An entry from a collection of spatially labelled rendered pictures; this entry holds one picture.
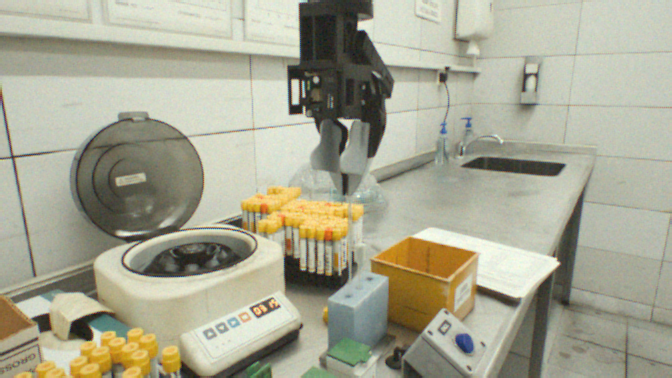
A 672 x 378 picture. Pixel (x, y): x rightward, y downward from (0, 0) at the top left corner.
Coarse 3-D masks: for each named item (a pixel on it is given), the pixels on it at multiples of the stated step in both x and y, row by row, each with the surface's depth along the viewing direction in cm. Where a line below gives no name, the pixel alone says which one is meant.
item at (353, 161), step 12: (360, 132) 48; (348, 144) 47; (360, 144) 48; (348, 156) 46; (360, 156) 48; (348, 168) 47; (360, 168) 49; (348, 180) 50; (360, 180) 50; (348, 192) 51
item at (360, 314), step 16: (368, 272) 62; (352, 288) 58; (368, 288) 58; (384, 288) 60; (336, 304) 54; (352, 304) 53; (368, 304) 56; (384, 304) 61; (336, 320) 55; (352, 320) 53; (368, 320) 57; (384, 320) 62; (336, 336) 55; (352, 336) 54; (368, 336) 57; (384, 336) 62; (384, 352) 59
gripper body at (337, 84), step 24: (336, 0) 42; (360, 0) 42; (312, 24) 44; (336, 24) 42; (312, 48) 44; (336, 48) 42; (288, 72) 44; (312, 72) 44; (336, 72) 42; (360, 72) 44; (288, 96) 45; (312, 96) 45; (336, 96) 42; (360, 96) 45
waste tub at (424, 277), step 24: (408, 240) 77; (384, 264) 66; (408, 264) 78; (432, 264) 75; (456, 264) 73; (408, 288) 64; (432, 288) 62; (456, 288) 63; (408, 312) 65; (432, 312) 63; (456, 312) 65
